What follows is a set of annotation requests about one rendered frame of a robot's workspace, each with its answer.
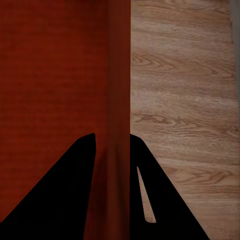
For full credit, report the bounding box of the storage box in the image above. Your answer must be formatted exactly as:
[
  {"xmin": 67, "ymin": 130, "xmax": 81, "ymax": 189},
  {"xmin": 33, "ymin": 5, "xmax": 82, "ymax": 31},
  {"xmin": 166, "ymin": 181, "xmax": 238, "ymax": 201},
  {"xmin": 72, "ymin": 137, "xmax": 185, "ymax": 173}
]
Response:
[{"xmin": 0, "ymin": 0, "xmax": 131, "ymax": 240}]

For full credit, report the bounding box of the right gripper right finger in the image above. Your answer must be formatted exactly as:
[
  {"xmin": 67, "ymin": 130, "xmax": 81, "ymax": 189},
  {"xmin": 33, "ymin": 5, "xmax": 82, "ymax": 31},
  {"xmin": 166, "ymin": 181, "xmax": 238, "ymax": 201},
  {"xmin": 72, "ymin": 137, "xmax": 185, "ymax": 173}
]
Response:
[{"xmin": 129, "ymin": 134, "xmax": 210, "ymax": 240}]

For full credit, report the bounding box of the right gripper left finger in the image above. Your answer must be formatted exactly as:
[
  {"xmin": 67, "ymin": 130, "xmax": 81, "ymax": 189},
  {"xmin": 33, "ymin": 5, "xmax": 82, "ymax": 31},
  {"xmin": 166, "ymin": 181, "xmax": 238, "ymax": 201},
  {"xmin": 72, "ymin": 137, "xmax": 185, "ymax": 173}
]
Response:
[{"xmin": 0, "ymin": 133, "xmax": 96, "ymax": 240}]

